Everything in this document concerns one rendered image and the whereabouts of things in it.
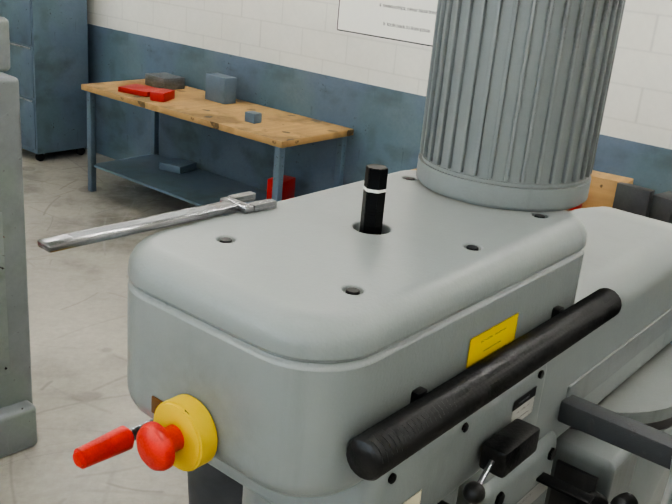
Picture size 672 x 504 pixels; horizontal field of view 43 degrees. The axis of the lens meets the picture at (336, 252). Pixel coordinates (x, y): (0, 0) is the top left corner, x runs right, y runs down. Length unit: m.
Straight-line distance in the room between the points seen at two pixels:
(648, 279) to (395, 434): 0.70
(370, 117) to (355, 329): 5.51
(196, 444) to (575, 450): 0.67
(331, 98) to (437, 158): 5.38
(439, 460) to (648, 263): 0.58
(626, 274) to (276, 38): 5.60
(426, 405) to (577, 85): 0.40
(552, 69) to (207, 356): 0.46
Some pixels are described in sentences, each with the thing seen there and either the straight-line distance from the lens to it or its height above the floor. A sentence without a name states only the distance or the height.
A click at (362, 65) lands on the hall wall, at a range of 6.14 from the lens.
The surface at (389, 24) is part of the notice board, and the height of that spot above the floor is 1.63.
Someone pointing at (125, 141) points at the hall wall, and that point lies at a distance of 8.21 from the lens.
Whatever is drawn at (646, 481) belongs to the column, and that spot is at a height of 1.45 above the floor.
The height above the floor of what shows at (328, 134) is 0.87.
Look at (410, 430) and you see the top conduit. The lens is 0.67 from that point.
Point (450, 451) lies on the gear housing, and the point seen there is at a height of 1.70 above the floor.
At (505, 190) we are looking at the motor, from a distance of 0.92.
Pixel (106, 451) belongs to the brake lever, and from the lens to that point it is 0.80.
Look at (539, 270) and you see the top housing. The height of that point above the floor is 1.86.
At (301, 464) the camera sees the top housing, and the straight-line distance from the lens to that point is 0.67.
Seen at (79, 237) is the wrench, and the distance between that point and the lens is 0.74.
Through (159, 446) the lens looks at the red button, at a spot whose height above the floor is 1.77.
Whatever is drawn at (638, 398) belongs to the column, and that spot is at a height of 1.56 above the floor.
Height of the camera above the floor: 2.15
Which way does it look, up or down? 20 degrees down
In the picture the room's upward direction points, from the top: 5 degrees clockwise
